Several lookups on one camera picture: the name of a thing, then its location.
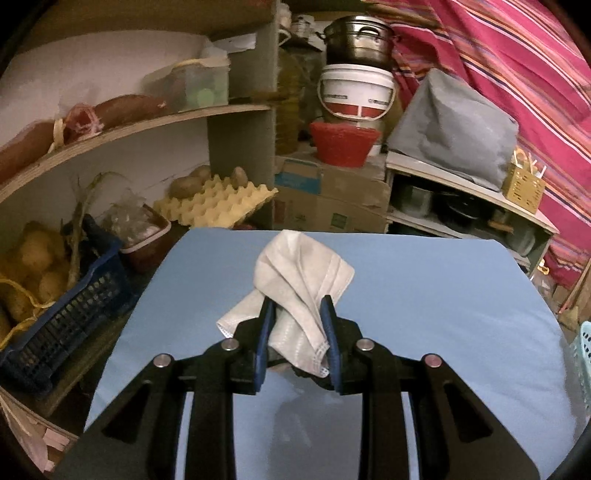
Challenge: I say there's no pink net bag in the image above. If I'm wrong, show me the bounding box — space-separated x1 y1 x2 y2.
62 104 105 139

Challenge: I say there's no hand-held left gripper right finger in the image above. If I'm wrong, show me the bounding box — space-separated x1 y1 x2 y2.
320 295 541 480

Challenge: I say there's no white face mask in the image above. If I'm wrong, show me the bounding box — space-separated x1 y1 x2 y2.
216 229 356 377

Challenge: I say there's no wooden shelf unit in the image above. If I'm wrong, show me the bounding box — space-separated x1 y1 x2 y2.
0 0 283 462

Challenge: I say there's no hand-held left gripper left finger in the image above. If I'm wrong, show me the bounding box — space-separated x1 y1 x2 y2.
52 298 278 480

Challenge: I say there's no red rimmed plastic tub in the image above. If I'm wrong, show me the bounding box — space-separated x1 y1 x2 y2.
104 203 173 274

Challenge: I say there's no wooden cabinet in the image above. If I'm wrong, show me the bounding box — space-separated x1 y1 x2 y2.
384 150 560 278

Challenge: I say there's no yellow egg tray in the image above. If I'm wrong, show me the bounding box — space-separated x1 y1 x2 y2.
152 180 280 230

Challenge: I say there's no blue plastic crate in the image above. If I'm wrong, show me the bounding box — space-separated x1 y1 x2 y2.
0 215 133 398

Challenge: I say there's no yellow woven utensil basket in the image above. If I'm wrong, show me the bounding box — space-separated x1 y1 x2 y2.
502 148 548 214

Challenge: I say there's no sweet potato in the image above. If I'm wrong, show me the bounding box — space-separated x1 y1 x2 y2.
0 121 59 174
95 95 167 126

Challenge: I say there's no dried plant stalk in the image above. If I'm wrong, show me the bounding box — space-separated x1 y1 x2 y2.
66 172 126 288

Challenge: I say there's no grey fabric cover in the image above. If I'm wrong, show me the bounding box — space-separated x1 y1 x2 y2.
385 69 520 193

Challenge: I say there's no pile of potatoes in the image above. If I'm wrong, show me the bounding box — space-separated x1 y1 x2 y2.
0 222 75 343

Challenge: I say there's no clear plastic container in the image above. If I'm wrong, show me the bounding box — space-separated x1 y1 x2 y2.
172 60 230 112

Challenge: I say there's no white plastic bucket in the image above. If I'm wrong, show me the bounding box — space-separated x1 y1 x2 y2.
318 64 397 123

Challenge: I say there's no small metal pot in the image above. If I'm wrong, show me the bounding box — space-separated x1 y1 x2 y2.
398 185 435 219

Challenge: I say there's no cardboard box with blue print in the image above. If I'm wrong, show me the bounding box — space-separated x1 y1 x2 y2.
272 154 391 234

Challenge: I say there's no red striped cloth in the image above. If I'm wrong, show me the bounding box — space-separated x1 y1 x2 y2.
365 0 591 289

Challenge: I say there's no red woven basket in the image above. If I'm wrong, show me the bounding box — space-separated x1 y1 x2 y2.
308 121 383 167

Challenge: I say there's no black pan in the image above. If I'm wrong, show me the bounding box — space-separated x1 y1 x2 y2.
436 191 491 228

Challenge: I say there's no large yellow oil jug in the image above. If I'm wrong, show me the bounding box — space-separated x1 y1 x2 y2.
276 32 320 156

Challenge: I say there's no metal cooking pot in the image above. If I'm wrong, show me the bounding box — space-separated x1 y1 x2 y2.
322 15 396 70

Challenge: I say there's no light blue plastic basket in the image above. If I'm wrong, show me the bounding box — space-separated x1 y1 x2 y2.
570 320 591 398

